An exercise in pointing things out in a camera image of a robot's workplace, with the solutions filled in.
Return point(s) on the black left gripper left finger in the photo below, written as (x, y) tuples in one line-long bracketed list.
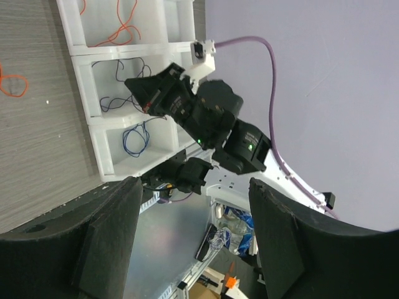
[(79, 250)]

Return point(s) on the blue white plastic bags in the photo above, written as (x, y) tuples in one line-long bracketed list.
[(232, 229)]

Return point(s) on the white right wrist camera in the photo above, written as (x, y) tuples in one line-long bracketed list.
[(202, 55)]

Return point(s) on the white compartment tray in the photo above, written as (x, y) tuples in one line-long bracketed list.
[(118, 49)]

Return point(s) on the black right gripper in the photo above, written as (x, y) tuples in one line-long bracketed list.
[(166, 93)]

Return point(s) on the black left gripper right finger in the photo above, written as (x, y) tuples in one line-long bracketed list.
[(306, 254)]

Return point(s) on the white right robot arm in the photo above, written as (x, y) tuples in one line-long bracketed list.
[(211, 117)]

